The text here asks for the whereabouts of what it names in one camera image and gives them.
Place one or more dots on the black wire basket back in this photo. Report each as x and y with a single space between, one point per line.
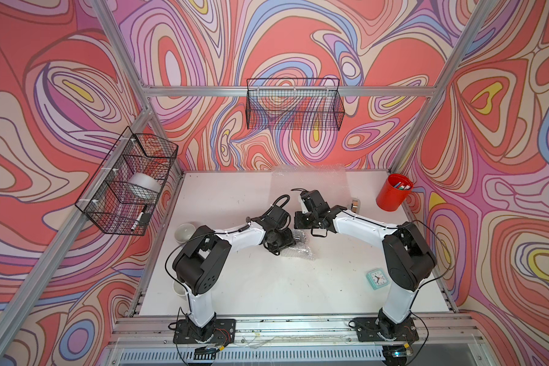
296 104

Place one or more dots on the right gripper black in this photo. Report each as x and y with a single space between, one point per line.
298 224

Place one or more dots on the lavender ceramic mug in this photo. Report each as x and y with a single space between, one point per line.
184 232

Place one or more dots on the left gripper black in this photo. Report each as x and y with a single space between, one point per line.
289 240

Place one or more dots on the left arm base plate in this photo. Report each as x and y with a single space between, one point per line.
217 331

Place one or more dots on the black wire basket left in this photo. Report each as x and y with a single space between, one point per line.
122 200

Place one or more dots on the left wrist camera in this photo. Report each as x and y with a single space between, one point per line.
276 217

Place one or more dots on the red pen holder cup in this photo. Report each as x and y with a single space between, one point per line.
394 191

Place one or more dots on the black wire basket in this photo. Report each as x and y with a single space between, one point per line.
296 104
122 200

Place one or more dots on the bubble wrap sheet around mug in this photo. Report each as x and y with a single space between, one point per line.
301 248

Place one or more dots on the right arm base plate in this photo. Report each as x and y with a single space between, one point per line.
374 329

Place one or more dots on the small green alarm clock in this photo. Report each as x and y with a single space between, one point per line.
377 279

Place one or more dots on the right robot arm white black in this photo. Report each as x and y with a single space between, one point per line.
409 260

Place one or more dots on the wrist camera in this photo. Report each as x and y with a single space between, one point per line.
313 202
276 217

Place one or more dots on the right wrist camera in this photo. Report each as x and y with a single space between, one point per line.
313 202

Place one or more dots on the flat bubble wrap sheet stack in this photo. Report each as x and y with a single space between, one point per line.
330 181

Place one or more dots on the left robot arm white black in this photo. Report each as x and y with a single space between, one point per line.
199 264

